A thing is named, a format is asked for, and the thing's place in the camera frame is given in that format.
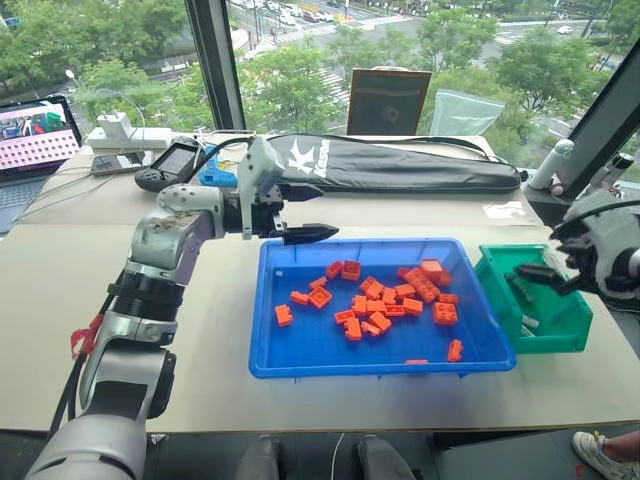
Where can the blue glue gun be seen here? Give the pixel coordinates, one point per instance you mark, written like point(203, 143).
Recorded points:
point(212, 175)

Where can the large square orange toy brick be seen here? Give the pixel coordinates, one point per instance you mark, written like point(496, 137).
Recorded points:
point(445, 314)

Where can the blue plastic tray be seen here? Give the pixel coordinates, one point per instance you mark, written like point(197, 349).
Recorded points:
point(300, 350)

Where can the black handheld game console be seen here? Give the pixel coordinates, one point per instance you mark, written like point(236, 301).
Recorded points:
point(172, 162)

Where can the black window pillar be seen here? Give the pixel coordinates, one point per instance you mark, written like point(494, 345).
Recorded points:
point(215, 65)

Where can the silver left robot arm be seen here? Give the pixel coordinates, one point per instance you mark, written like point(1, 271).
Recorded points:
point(165, 240)

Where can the red tape strip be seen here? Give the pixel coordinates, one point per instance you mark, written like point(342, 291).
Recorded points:
point(82, 340)

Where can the black racket bag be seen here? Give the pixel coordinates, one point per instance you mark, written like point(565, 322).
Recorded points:
point(400, 167)

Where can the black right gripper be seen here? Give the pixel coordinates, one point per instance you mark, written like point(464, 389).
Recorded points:
point(586, 265)

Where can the white power strip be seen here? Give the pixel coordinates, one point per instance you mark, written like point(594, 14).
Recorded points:
point(150, 138)

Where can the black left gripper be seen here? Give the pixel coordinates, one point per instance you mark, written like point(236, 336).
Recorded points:
point(265, 220)

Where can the brown framed board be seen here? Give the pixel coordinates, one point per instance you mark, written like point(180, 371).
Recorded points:
point(389, 102)

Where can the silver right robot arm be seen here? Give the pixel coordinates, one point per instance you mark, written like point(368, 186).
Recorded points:
point(627, 272)

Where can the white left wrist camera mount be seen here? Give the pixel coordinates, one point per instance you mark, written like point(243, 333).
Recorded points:
point(255, 165)

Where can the black side cabinet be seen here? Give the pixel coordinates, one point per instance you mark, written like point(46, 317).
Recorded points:
point(545, 202)

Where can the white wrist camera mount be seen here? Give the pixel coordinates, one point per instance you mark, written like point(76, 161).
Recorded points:
point(612, 230)
point(255, 165)

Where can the person's bare leg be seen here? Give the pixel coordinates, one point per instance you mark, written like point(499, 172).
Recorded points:
point(625, 445)

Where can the dark rounded shape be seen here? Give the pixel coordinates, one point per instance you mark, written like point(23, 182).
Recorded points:
point(382, 460)
point(257, 460)

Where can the clear bottle with black cap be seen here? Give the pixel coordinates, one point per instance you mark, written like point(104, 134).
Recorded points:
point(617, 167)

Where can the slanted black window frame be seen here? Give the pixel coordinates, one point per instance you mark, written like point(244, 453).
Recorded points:
point(605, 115)

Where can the white charger plug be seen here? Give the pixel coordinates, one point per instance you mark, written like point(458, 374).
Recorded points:
point(114, 125)

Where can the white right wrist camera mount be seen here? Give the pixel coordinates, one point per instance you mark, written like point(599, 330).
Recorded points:
point(612, 230)

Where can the large long orange toy brick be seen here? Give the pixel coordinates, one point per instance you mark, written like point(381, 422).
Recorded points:
point(421, 285)

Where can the green plastic bin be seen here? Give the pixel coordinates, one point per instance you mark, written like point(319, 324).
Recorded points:
point(560, 330)

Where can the smartphone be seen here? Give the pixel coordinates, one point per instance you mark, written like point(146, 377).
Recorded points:
point(120, 163)

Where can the white sneaker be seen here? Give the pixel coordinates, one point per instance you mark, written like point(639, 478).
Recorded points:
point(595, 457)

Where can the white bottle with teal cap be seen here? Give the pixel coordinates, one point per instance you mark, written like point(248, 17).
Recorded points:
point(547, 167)

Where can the open laptop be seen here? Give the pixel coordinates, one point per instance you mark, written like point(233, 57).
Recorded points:
point(32, 140)

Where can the small clear plastic bag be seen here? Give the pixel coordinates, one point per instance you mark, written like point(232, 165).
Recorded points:
point(504, 210)

